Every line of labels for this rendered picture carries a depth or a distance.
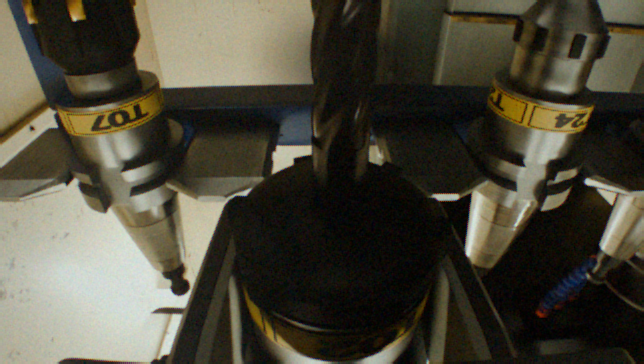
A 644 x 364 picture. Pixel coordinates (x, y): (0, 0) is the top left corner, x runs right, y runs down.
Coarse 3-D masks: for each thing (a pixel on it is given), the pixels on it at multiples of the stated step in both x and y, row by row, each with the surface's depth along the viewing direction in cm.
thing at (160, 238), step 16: (112, 208) 19; (128, 208) 19; (160, 208) 20; (176, 208) 21; (128, 224) 20; (144, 224) 20; (160, 224) 20; (176, 224) 22; (144, 240) 21; (160, 240) 21; (176, 240) 22; (144, 256) 22; (160, 256) 22; (176, 256) 23
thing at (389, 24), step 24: (384, 0) 74; (408, 0) 68; (432, 0) 68; (384, 24) 75; (408, 24) 71; (432, 24) 71; (384, 48) 76; (408, 48) 74; (432, 48) 74; (384, 72) 78; (408, 72) 77; (432, 72) 77
